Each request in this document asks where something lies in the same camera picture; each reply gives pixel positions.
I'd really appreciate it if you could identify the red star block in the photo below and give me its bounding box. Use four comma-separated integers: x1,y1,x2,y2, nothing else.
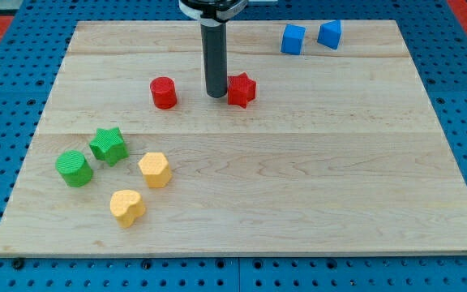
227,72,256,109

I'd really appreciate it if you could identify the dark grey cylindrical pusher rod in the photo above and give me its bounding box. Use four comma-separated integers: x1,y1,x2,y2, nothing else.
200,19,228,98

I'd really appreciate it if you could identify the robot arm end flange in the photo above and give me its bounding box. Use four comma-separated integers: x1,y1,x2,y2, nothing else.
178,0,248,23

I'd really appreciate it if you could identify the blue cube block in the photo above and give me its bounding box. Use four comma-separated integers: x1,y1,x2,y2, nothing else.
281,24,306,55

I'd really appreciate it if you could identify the yellow hexagon block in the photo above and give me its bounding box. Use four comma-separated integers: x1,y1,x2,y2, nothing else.
138,152,172,188

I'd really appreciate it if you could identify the red cylinder block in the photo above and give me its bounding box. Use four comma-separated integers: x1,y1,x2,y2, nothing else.
150,76,178,110

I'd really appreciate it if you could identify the light wooden board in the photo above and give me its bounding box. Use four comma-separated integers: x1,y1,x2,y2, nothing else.
0,20,467,258

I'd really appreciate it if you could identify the yellow heart block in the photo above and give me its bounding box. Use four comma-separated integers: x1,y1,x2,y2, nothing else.
109,190,146,229

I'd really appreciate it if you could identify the green star block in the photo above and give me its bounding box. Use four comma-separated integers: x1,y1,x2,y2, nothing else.
89,127,129,166

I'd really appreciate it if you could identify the blue triangular prism block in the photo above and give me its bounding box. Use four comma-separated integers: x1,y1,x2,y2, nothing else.
317,19,342,49

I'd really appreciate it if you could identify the green cylinder block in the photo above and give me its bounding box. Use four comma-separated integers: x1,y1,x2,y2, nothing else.
55,150,93,187

